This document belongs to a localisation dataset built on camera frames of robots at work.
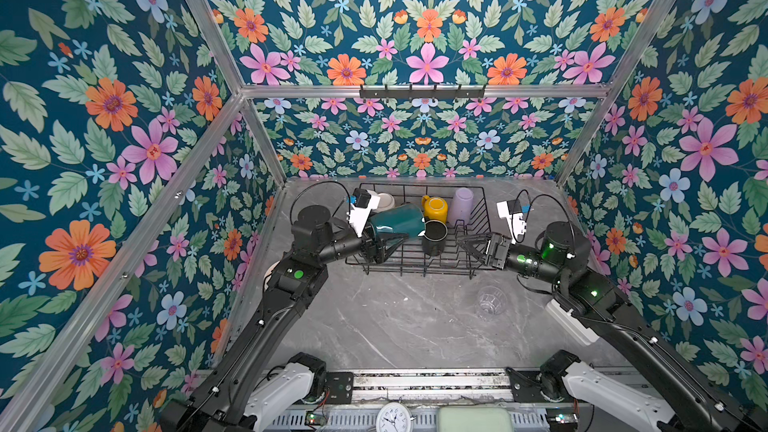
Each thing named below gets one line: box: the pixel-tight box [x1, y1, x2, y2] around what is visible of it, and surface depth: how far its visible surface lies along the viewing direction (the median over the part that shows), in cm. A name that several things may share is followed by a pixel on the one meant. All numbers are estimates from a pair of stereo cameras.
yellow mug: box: [422, 195, 449, 224], surface depth 98 cm
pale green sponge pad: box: [437, 406, 513, 432], surface depth 69 cm
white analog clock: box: [376, 402, 412, 432], surface depth 68 cm
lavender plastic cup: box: [448, 187, 474, 227], surface depth 98 cm
